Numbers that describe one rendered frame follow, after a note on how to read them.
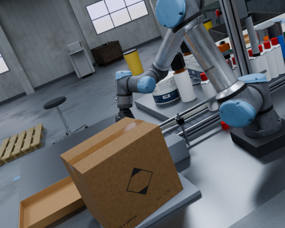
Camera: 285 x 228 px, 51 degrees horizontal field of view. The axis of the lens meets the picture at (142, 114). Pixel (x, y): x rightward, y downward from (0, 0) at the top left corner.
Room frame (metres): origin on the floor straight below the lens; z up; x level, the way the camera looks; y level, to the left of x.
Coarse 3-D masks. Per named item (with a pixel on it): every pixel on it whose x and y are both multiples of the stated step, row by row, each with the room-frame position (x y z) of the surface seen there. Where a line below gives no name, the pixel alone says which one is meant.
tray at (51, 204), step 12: (60, 180) 1.34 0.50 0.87; (72, 180) 1.36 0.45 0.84; (48, 192) 1.32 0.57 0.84; (60, 192) 1.30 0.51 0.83; (72, 192) 1.25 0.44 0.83; (24, 204) 1.29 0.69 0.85; (36, 204) 1.27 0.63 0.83; (48, 204) 1.23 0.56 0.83; (60, 204) 1.19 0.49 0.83; (72, 204) 1.10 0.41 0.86; (84, 204) 1.11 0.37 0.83; (24, 216) 1.21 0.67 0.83; (36, 216) 1.17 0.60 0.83; (48, 216) 1.07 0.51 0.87; (60, 216) 1.08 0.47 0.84
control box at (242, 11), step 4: (236, 0) 1.32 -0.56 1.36; (240, 0) 1.31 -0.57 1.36; (236, 4) 1.32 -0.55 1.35; (240, 4) 1.31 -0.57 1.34; (244, 4) 1.31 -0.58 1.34; (240, 8) 1.32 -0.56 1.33; (244, 8) 1.31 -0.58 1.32; (240, 12) 1.32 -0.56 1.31; (244, 12) 1.31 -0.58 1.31; (240, 16) 1.32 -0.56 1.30; (244, 16) 1.31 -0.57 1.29
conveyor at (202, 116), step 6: (276, 78) 1.51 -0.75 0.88; (198, 114) 1.45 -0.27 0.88; (204, 114) 1.42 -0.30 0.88; (210, 114) 1.39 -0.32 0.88; (186, 120) 1.43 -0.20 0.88; (192, 120) 1.41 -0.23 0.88; (198, 120) 1.38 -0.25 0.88; (180, 126) 1.39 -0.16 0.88; (186, 126) 1.37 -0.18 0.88; (168, 132) 1.38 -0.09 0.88; (174, 132) 1.35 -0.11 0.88
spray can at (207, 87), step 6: (204, 78) 1.42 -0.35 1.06; (204, 84) 1.41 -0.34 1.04; (210, 84) 1.41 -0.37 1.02; (204, 90) 1.42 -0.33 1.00; (210, 90) 1.41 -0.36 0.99; (210, 96) 1.41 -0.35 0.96; (210, 102) 1.41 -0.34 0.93; (216, 102) 1.41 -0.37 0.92; (210, 108) 1.42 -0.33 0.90; (216, 108) 1.41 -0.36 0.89
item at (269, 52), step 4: (264, 44) 1.54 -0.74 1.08; (268, 44) 1.52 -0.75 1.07; (264, 48) 1.54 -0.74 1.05; (268, 48) 1.53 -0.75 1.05; (272, 48) 1.52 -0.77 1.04; (268, 52) 1.52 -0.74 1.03; (272, 52) 1.52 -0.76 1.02; (268, 56) 1.52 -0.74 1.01; (272, 56) 1.52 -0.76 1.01; (268, 60) 1.52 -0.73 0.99; (272, 60) 1.51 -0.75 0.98; (268, 64) 1.53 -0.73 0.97; (272, 64) 1.52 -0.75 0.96; (276, 64) 1.53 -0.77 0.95; (272, 68) 1.52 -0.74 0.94; (276, 68) 1.52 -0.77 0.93; (272, 72) 1.52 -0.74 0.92; (276, 72) 1.52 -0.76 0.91; (272, 76) 1.52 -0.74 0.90; (276, 76) 1.51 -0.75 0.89
